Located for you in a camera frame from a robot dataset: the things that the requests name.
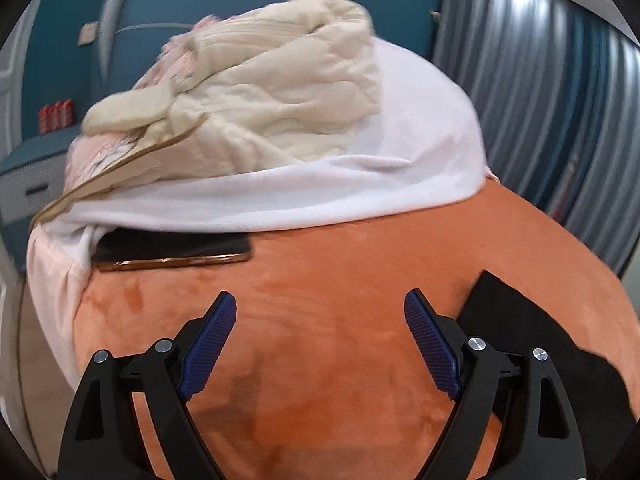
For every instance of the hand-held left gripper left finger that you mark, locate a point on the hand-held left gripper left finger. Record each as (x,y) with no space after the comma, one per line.
(210,345)

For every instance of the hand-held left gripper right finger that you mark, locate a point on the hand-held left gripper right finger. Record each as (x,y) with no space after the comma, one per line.
(432,345)

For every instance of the black pants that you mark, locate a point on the black pants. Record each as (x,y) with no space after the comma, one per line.
(505,310)

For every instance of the black smartphone with gold edge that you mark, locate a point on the black smartphone with gold edge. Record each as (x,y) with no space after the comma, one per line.
(170,247)

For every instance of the orange plush blanket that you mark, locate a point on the orange plush blanket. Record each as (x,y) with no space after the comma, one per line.
(325,270)

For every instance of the pale pink mattress cover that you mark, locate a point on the pale pink mattress cover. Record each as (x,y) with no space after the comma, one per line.
(50,280)

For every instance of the white bed sheet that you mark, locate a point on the white bed sheet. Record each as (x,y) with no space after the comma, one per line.
(400,160)

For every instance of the pink patterned blanket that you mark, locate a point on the pink patterned blanket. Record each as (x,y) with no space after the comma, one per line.
(95,155)

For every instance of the blue grey nightstand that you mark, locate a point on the blue grey nightstand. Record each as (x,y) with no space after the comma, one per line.
(30,170)

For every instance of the cream quilted garment pile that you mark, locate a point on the cream quilted garment pile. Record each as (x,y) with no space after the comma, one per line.
(280,100)

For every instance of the pack of red cans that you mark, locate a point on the pack of red cans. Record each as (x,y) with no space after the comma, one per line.
(56,116)

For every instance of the grey blue curtain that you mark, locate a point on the grey blue curtain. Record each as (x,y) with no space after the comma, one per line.
(540,85)

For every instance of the beige wall socket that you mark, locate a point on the beige wall socket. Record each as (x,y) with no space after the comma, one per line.
(87,34)

